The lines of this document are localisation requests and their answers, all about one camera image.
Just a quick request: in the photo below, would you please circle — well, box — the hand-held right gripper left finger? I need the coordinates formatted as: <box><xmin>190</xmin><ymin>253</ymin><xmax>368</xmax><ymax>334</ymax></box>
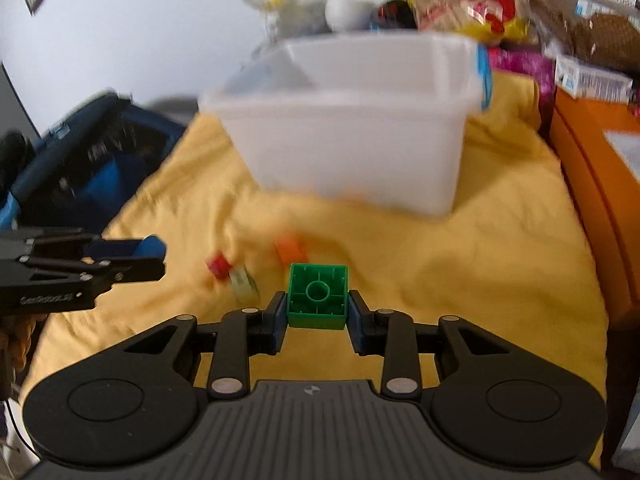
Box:
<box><xmin>120</xmin><ymin>291</ymin><xmax>289</xmax><ymax>401</ymax></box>

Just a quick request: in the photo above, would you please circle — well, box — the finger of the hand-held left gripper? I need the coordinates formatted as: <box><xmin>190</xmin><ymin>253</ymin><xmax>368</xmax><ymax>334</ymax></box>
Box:
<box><xmin>85</xmin><ymin>233</ymin><xmax>167</xmax><ymax>261</ymax></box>
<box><xmin>82</xmin><ymin>255</ymin><xmax>166</xmax><ymax>285</ymax></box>

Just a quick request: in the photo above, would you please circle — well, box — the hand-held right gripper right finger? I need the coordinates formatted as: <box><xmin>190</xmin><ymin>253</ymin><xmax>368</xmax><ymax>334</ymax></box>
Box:
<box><xmin>347</xmin><ymin>290</ymin><xmax>518</xmax><ymax>401</ymax></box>

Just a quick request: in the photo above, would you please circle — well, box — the white plastic storage box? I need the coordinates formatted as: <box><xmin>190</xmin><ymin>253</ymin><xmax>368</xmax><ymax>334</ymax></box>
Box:
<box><xmin>197</xmin><ymin>31</ymin><xmax>493</xmax><ymax>218</ymax></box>

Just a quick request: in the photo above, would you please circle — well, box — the pale green building block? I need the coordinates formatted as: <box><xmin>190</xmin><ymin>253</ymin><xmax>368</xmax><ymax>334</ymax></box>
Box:
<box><xmin>229</xmin><ymin>266</ymin><xmax>261</xmax><ymax>303</ymax></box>

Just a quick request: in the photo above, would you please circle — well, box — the orange building block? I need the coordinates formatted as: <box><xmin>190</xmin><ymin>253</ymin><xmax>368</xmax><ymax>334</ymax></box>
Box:
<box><xmin>274</xmin><ymin>235</ymin><xmax>308</xmax><ymax>267</ymax></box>

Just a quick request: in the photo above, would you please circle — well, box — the red building block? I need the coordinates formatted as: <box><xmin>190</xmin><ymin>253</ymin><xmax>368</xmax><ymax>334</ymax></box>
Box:
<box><xmin>205</xmin><ymin>254</ymin><xmax>233</xmax><ymax>281</ymax></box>

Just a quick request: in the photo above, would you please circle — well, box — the blue bag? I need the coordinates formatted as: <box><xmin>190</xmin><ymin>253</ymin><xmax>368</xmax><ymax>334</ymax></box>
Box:
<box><xmin>0</xmin><ymin>91</ymin><xmax>188</xmax><ymax>233</ymax></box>

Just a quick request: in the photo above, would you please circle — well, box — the yellow cloth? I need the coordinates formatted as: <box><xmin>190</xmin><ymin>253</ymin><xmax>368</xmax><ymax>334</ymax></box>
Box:
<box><xmin>20</xmin><ymin>67</ymin><xmax>611</xmax><ymax>471</ymax></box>

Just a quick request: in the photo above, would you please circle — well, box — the orange box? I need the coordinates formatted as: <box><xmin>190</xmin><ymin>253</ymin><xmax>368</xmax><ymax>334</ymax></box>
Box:
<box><xmin>550</xmin><ymin>87</ymin><xmax>640</xmax><ymax>331</ymax></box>

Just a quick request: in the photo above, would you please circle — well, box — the white plastic bag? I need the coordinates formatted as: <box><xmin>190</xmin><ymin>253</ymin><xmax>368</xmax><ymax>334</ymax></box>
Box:
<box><xmin>232</xmin><ymin>0</ymin><xmax>351</xmax><ymax>41</ymax></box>

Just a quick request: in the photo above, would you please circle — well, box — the pink plastic bag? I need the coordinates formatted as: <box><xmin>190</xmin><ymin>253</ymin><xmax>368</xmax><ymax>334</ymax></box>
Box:
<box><xmin>487</xmin><ymin>45</ymin><xmax>556</xmax><ymax>101</ymax></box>

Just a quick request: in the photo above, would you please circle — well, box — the black and blue pouch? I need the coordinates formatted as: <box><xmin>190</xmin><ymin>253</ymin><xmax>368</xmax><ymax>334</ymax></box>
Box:
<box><xmin>370</xmin><ymin>0</ymin><xmax>418</xmax><ymax>31</ymax></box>

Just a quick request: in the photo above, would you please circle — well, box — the white bowl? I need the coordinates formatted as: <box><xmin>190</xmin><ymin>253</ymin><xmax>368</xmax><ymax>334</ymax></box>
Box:
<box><xmin>325</xmin><ymin>0</ymin><xmax>373</xmax><ymax>31</ymax></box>

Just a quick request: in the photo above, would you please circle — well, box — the white paper sheet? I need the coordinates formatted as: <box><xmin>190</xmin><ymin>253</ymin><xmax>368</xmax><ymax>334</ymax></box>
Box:
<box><xmin>602</xmin><ymin>129</ymin><xmax>640</xmax><ymax>181</ymax></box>

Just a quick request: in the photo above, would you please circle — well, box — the small white carton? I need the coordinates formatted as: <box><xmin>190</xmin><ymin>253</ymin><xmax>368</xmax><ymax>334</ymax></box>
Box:
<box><xmin>554</xmin><ymin>54</ymin><xmax>633</xmax><ymax>105</ymax></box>

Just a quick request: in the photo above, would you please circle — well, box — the yellow snack bag red print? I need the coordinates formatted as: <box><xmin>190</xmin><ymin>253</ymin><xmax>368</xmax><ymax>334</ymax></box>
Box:
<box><xmin>392</xmin><ymin>0</ymin><xmax>531</xmax><ymax>43</ymax></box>

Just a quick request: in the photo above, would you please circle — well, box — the brown parcel with label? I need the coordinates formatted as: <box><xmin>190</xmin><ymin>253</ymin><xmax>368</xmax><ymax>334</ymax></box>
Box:
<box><xmin>530</xmin><ymin>0</ymin><xmax>640</xmax><ymax>68</ymax></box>

